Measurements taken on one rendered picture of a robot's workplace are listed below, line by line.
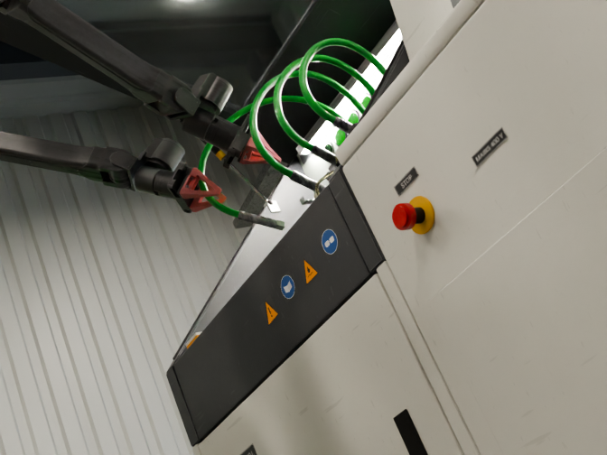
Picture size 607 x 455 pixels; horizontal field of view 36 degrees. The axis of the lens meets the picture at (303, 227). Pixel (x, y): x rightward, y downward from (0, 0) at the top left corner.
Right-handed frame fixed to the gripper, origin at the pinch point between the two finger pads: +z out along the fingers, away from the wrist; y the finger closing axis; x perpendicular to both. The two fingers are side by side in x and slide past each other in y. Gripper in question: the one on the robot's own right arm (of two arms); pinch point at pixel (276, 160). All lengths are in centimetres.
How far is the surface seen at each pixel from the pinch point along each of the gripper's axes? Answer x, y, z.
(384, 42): -4.7, 38.2, 9.2
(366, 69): 3.3, 36.3, 8.2
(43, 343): 648, 193, -144
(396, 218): -50, -38, 20
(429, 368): -38, -50, 34
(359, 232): -38, -34, 18
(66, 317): 651, 226, -140
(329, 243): -30.9, -33.2, 14.6
